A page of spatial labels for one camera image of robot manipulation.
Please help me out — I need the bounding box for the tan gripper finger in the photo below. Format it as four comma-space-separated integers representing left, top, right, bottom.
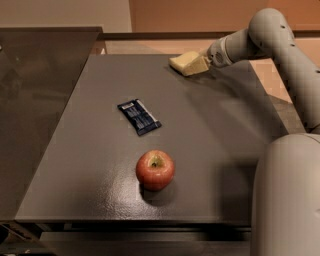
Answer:
182, 55, 210, 76

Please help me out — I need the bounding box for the yellow sponge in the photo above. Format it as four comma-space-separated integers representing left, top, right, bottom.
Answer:
169, 51, 199, 76

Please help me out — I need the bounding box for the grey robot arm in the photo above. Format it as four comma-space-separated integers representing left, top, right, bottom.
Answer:
197, 8, 320, 256

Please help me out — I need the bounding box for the blue rxbar wrapper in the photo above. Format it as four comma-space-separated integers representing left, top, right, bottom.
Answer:
117, 99, 162, 136

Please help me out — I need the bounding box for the red apple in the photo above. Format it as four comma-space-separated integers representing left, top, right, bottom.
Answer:
136, 150, 175, 191

